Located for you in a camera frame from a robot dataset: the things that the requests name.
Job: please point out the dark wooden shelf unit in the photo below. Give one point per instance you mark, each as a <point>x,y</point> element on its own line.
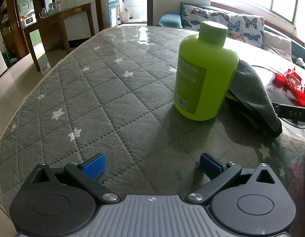
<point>13,29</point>

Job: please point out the grey microfibre cloth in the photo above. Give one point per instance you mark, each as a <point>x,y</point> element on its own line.
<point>253,96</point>

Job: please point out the white bucket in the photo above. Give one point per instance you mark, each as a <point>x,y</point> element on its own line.
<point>124,16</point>

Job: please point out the yellow cloth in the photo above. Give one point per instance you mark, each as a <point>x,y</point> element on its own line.
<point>231,96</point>

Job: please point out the dark wooden desk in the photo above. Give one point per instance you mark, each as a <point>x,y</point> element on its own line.
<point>68,12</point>

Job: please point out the white pillow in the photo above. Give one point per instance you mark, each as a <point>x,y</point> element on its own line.
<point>275,43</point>

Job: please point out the butterfly print pillow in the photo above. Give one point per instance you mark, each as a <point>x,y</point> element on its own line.
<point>216,19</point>

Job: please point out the white microwave oven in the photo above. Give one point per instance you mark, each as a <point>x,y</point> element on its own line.
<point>27,21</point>

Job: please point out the dark wooden door frame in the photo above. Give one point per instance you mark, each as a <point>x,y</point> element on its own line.
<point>99,5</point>

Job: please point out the green lidded jar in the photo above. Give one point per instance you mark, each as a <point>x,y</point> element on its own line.
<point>52,8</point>

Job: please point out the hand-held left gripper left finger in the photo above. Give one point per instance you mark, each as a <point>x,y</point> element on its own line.
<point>94,168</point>

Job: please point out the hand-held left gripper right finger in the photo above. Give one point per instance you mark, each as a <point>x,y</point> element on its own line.
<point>211,167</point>

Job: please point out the lime green plastic bottle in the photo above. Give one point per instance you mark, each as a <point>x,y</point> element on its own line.
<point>204,79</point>

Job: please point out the blue folded blanket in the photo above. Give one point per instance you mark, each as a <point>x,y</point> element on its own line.
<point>168,19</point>

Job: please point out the black round glass hotplate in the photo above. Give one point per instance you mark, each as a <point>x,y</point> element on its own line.
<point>270,79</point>

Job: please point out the blue cabinet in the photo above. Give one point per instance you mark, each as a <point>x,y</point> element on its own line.
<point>113,12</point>

